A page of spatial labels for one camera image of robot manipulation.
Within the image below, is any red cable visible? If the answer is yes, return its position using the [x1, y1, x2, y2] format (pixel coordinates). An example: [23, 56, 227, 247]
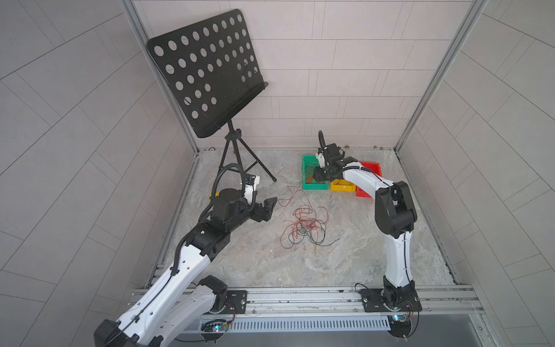
[277, 184, 330, 250]

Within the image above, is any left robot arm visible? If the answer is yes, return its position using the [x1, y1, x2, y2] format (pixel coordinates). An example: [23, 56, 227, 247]
[93, 163, 278, 346]

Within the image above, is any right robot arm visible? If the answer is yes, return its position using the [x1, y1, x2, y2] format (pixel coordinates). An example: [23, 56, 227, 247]
[313, 131, 421, 312]

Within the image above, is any yellow plastic bin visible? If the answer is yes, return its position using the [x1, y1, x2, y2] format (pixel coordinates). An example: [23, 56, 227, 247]
[330, 179, 356, 192]

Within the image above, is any green plastic bin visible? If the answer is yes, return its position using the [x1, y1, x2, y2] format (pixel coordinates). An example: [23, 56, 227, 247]
[301, 155, 329, 190]

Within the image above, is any red plastic bin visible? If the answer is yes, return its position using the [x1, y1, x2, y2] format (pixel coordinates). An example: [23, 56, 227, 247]
[356, 161, 382, 199]

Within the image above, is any left green circuit board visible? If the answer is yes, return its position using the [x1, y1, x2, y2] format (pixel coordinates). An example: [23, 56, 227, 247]
[200, 319, 233, 333]

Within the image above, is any green circuit board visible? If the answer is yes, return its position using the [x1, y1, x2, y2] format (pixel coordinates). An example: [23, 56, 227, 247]
[200, 319, 233, 333]
[387, 315, 412, 339]

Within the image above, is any black perforated music stand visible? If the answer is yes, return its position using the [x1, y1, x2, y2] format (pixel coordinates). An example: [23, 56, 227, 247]
[146, 8, 278, 183]

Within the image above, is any right green circuit board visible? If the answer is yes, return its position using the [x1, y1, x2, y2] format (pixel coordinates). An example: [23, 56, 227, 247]
[387, 315, 412, 339]

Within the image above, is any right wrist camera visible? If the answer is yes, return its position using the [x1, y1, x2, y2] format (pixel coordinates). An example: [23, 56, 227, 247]
[316, 153, 327, 169]

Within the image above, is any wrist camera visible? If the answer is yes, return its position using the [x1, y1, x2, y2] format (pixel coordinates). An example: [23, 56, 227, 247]
[243, 175, 260, 205]
[316, 153, 327, 169]

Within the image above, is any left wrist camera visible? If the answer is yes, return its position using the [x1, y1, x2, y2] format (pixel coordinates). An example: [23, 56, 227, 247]
[243, 175, 260, 205]

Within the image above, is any aluminium mounting rail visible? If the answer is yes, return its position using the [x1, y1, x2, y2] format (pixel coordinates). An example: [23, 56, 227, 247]
[203, 284, 485, 322]

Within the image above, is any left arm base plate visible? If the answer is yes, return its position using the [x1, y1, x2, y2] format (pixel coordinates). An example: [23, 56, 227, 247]
[209, 290, 248, 315]

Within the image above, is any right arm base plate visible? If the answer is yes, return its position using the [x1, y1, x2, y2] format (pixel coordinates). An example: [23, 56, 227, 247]
[356, 288, 422, 313]

